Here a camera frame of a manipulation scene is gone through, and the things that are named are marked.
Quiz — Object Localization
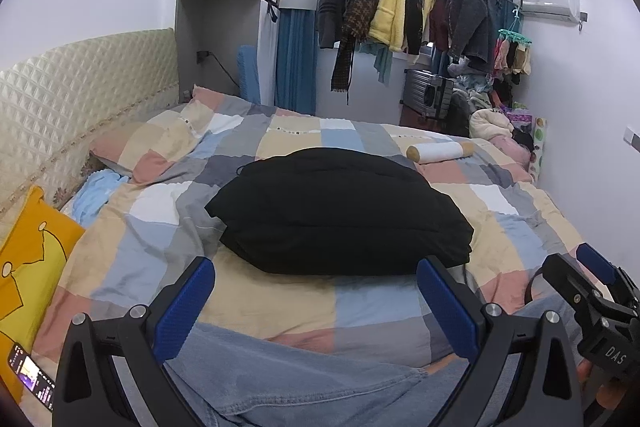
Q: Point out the white air conditioner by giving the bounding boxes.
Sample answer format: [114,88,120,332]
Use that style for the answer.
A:
[520,0,582,20]

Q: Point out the yellow fleece jacket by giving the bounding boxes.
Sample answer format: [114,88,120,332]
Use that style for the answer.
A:
[369,0,407,54]

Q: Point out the black strap loop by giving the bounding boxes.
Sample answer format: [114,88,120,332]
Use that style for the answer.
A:
[524,269,549,308]

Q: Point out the pink blanket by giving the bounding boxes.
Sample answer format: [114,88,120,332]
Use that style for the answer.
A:
[487,134,534,170]

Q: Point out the cream fleece garment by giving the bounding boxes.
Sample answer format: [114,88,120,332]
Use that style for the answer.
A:
[470,108,514,139]

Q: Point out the teal cloth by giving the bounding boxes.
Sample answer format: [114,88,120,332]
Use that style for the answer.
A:
[360,42,396,84]

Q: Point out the yellow pillow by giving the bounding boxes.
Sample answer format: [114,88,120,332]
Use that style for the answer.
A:
[0,185,87,408]

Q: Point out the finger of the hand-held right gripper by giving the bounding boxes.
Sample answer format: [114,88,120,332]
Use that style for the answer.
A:
[576,243,640,308]
[542,253,601,308]

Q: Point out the black smartphone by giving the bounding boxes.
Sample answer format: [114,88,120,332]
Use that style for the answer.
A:
[7,343,56,411]

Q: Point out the black hanging coat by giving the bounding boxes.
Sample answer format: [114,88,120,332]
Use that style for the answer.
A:
[402,0,426,56]

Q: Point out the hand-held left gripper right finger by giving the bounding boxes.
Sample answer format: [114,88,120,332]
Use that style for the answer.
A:
[417,254,583,427]

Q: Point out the maroon garment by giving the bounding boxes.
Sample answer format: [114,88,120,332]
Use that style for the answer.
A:
[429,0,451,50]

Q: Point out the black jacket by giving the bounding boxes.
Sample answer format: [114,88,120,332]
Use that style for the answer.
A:
[205,147,475,277]

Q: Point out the patchwork pillow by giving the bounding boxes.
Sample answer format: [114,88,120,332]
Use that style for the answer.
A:
[90,84,236,186]

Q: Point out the black charger cable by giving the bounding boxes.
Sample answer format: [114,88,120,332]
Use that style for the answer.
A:
[207,53,242,86]

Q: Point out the person's right hand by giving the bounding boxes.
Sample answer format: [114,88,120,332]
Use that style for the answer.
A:
[577,358,597,391]

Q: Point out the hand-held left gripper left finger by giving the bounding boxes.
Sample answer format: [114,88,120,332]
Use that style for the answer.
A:
[52,256,217,427]

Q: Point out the dotted white cushion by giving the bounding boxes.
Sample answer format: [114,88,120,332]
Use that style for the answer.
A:
[530,117,549,176]

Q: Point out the patchwork quilt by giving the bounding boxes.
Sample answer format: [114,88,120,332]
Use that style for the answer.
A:
[30,84,601,368]

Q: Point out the grey denim jacket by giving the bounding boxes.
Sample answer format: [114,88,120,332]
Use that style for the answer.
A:
[445,0,501,64]

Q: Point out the cream quilted headboard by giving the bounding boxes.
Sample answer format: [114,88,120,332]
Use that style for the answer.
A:
[0,28,181,238]

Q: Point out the blue curtain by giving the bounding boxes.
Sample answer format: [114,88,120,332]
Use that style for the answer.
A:
[275,7,319,116]

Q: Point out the grey suitcase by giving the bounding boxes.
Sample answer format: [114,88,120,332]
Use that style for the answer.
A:
[401,68,456,120]

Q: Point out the white bolster pillow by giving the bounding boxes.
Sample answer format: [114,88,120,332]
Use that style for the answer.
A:
[406,142,476,166]

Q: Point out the green sock hanger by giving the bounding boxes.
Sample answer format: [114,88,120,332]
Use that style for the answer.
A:
[495,7,534,76]

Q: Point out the brown houndstooth scarf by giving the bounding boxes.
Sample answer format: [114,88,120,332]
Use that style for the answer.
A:
[330,36,357,96]

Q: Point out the person's blue jeans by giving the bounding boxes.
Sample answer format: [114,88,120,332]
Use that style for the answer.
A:
[117,292,586,427]

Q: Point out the blue padded board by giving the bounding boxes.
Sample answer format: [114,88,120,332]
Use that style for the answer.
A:
[236,45,262,104]

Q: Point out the light blue cloth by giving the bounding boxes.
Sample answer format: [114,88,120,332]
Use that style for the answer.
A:
[60,169,133,229]

